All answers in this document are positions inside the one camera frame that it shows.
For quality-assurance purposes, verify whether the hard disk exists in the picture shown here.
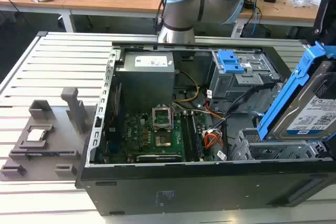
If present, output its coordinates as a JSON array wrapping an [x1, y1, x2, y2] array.
[[256, 40, 336, 141]]

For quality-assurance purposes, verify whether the metal disk bay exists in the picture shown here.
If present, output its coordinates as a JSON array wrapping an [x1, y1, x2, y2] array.
[[228, 129, 329, 161]]

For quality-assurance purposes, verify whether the RAM stick in slot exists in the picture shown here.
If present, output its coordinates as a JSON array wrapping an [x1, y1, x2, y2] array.
[[191, 113, 205, 161]]

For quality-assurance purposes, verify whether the black RAM slot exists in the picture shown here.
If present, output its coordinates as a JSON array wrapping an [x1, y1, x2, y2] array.
[[181, 113, 194, 162]]

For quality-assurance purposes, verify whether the wooden desk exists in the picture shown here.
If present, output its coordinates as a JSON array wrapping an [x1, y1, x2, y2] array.
[[0, 0, 184, 34], [230, 0, 336, 38]]

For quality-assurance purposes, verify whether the blue drive latch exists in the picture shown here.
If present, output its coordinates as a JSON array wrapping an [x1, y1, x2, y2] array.
[[217, 50, 245, 74]]

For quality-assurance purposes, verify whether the metal drive cage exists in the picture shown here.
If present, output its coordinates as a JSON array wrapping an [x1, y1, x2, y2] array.
[[209, 50, 283, 109]]

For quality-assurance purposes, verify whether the grey power supply unit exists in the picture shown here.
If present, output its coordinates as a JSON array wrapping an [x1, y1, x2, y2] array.
[[115, 51, 176, 109]]

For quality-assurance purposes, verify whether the CPU socket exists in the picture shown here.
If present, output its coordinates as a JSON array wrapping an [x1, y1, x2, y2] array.
[[154, 133, 173, 148]]

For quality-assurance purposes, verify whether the black graphics card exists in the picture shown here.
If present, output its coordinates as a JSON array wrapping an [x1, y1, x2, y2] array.
[[127, 153, 184, 164]]

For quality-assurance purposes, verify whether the green motherboard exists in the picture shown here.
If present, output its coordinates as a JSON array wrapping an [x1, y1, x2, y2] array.
[[103, 112, 211, 164]]

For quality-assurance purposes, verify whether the black PC case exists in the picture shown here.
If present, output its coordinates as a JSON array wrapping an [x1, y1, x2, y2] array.
[[75, 40, 336, 216]]

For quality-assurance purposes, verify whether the grey parts rack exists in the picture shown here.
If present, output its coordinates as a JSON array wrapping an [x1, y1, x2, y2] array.
[[0, 87, 98, 182]]

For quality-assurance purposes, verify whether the loose RAM stick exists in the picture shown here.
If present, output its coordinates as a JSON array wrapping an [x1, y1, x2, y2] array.
[[25, 151, 76, 156]]

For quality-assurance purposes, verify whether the silver CPU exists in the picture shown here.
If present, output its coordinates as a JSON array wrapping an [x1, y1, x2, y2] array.
[[26, 129, 48, 142]]

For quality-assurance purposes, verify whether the thick black wire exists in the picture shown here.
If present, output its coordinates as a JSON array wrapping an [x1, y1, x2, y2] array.
[[220, 82, 283, 147]]

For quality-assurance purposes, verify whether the yellow black power wire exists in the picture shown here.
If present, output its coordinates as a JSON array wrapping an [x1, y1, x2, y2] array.
[[174, 69, 200, 103]]

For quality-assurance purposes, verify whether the orange wire bundle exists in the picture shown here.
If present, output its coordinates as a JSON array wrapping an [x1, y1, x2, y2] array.
[[203, 128, 224, 156]]

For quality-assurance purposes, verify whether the metal socket cover frame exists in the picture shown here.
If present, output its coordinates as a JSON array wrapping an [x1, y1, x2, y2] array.
[[152, 105, 175, 130]]

